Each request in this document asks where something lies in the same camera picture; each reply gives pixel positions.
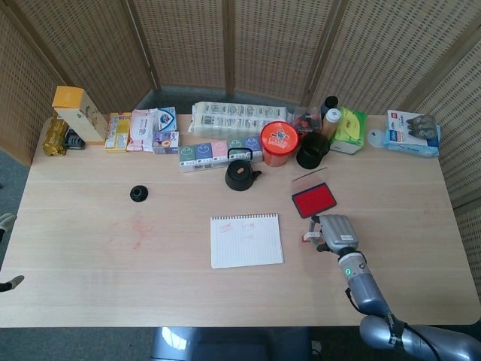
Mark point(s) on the red ink pad clear lid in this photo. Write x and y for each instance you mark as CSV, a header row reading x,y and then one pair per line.
x,y
313,199

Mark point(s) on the pink wet wipes pack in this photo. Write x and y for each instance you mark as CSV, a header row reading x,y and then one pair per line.
x,y
141,129

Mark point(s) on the black mesh pen cup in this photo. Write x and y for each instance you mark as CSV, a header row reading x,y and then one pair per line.
x,y
312,152

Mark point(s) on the gold foil box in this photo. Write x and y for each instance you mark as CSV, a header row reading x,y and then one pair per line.
x,y
54,137

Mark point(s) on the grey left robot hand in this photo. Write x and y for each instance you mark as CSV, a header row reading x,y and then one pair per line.
x,y
6,222

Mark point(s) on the multicolour pocket tissue multipack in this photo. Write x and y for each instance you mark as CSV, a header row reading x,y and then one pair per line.
x,y
203,154

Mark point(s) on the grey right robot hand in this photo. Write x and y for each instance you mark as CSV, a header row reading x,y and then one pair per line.
x,y
338,229

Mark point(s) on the clear plastic container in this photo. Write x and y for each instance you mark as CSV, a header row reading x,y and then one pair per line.
x,y
306,118

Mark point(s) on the dark bottle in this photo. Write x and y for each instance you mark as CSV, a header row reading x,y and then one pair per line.
x,y
331,102

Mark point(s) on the orange tub with lid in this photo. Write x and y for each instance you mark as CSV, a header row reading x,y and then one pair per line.
x,y
280,137

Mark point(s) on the white and red stamp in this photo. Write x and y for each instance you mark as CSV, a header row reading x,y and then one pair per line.
x,y
310,236

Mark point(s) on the yellow printed snack box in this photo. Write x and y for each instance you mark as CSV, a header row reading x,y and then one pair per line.
x,y
117,131

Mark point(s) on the brown bottle with white cap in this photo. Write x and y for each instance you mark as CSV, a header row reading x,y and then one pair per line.
x,y
330,120

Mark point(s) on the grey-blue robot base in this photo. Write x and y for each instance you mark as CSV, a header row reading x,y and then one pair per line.
x,y
225,346

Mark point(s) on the tall cream box orange end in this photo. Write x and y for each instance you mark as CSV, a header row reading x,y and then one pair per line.
x,y
80,120

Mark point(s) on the white spiral notepad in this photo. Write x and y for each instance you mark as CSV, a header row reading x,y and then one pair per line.
x,y
246,244

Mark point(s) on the pale blue round disc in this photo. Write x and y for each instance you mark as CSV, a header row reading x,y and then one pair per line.
x,y
376,137

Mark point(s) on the small black round plastic part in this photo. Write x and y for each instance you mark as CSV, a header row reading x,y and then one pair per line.
x,y
139,193

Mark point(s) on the large white paper roll pack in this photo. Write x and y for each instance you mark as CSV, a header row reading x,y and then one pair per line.
x,y
233,118

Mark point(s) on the white and blue small box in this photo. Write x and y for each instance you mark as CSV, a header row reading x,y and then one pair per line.
x,y
165,118

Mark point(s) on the purple box with peach print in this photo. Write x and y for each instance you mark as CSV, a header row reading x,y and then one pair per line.
x,y
165,143

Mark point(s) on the green tissue box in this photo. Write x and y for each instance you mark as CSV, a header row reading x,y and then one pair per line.
x,y
349,128

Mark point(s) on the blue tissue package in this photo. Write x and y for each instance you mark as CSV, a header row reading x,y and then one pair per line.
x,y
406,135

